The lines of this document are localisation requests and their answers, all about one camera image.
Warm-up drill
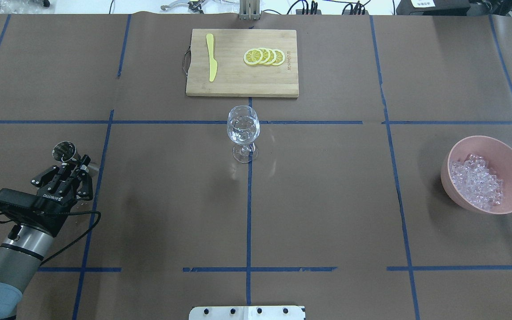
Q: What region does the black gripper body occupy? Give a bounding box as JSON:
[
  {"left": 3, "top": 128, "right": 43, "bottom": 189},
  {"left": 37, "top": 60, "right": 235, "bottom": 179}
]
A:
[{"left": 34, "top": 178, "right": 83, "bottom": 223}]

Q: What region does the steel jigger cup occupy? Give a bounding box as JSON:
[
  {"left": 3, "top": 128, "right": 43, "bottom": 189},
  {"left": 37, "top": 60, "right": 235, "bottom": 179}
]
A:
[{"left": 52, "top": 140, "right": 99, "bottom": 177}]

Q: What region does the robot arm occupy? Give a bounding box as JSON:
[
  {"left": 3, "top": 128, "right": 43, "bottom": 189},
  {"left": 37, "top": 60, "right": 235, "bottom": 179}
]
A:
[{"left": 0, "top": 155, "right": 94, "bottom": 320}]

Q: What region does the clear wine glass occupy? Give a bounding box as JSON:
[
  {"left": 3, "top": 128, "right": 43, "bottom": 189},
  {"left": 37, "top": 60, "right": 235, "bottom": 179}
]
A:
[{"left": 226, "top": 105, "right": 260, "bottom": 164}]

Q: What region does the pink bowl with ice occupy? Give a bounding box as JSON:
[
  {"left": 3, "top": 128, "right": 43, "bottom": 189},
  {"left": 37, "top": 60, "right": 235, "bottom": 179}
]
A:
[{"left": 440, "top": 136, "right": 512, "bottom": 215}]

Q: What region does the yellow plastic knife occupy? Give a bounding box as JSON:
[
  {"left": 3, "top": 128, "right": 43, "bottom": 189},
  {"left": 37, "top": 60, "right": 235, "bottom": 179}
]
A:
[{"left": 206, "top": 33, "right": 219, "bottom": 82}]

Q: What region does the bamboo cutting board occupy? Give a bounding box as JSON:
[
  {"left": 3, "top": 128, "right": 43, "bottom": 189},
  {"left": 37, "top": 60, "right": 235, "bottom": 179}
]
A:
[{"left": 186, "top": 28, "right": 300, "bottom": 99}]

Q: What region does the black box device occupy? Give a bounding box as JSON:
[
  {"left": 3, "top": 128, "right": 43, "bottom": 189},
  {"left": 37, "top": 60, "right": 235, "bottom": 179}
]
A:
[{"left": 396, "top": 0, "right": 471, "bottom": 16}]

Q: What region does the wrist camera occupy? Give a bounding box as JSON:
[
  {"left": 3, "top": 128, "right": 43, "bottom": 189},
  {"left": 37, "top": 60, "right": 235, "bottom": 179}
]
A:
[{"left": 0, "top": 188, "right": 69, "bottom": 229}]

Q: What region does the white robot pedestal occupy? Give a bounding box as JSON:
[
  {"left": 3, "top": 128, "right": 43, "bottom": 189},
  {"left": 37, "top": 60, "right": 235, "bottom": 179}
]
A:
[{"left": 188, "top": 305, "right": 306, "bottom": 320}]

